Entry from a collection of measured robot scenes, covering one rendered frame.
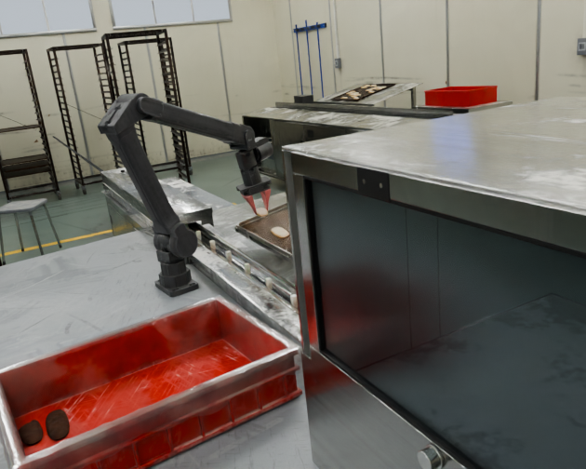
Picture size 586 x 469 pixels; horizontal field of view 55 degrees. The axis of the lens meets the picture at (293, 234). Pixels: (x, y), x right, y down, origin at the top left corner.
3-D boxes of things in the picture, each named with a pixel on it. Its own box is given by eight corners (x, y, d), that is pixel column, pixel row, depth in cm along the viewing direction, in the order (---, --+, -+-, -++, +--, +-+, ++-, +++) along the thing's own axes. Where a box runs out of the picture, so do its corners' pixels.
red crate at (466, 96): (423, 105, 500) (423, 90, 496) (452, 100, 517) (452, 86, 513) (469, 106, 458) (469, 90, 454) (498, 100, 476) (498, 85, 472)
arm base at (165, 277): (154, 286, 162) (171, 298, 153) (149, 260, 160) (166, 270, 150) (181, 277, 167) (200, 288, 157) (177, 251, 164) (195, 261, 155)
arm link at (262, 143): (224, 131, 173) (244, 132, 167) (249, 120, 180) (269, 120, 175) (233, 168, 178) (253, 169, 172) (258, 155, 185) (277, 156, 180)
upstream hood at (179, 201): (102, 185, 305) (99, 169, 302) (136, 179, 312) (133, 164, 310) (166, 237, 198) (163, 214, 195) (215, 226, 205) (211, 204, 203)
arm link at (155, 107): (113, 114, 144) (139, 113, 137) (116, 92, 144) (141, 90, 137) (233, 146, 177) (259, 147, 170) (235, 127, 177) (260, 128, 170)
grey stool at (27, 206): (62, 247, 499) (50, 197, 486) (45, 261, 465) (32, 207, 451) (22, 250, 500) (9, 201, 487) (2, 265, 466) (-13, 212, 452)
